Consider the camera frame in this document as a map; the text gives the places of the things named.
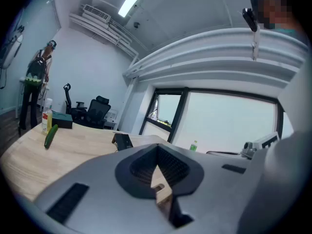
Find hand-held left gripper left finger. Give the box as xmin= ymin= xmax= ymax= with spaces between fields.
xmin=34 ymin=144 xmax=171 ymax=234

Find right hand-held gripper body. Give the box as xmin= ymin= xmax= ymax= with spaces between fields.
xmin=240 ymin=132 xmax=280 ymax=160

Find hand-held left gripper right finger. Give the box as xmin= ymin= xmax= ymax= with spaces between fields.
xmin=157 ymin=144 xmax=268 ymax=234

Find black box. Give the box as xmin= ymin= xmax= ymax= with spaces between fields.
xmin=112 ymin=133 xmax=134 ymax=152

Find person's white printed shirt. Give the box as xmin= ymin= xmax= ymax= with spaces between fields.
xmin=237 ymin=57 xmax=312 ymax=234

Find green cucumber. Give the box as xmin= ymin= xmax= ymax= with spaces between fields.
xmin=44 ymin=124 xmax=59 ymax=149

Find white side table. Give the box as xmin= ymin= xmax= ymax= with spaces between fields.
xmin=104 ymin=108 xmax=119 ymax=131

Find black mesh office chair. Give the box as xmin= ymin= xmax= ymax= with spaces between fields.
xmin=84 ymin=96 xmax=112 ymax=129

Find teal box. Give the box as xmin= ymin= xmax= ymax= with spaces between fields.
xmin=51 ymin=111 xmax=74 ymax=129

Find yellow liquid bottle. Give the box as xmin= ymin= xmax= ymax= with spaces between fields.
xmin=41 ymin=98 xmax=53 ymax=134

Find black slim office chair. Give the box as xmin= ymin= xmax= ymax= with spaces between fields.
xmin=63 ymin=83 xmax=88 ymax=116

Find person's head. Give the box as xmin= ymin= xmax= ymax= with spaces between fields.
xmin=250 ymin=0 xmax=302 ymax=37

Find black and green backpack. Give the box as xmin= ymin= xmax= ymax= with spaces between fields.
xmin=25 ymin=50 xmax=49 ymax=87

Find white ceiling pipes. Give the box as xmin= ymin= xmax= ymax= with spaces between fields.
xmin=69 ymin=12 xmax=140 ymax=61

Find white air conditioner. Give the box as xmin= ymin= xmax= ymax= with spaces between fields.
xmin=81 ymin=4 xmax=112 ymax=24

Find ceiling strip light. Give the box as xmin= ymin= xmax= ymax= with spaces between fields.
xmin=118 ymin=0 xmax=153 ymax=18

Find black window frame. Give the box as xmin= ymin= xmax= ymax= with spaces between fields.
xmin=138 ymin=88 xmax=285 ymax=144

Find black head-worn camera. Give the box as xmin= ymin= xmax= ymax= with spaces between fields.
xmin=242 ymin=7 xmax=259 ymax=33

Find white wall-mounted device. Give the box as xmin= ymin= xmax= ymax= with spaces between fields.
xmin=0 ymin=33 xmax=24 ymax=69

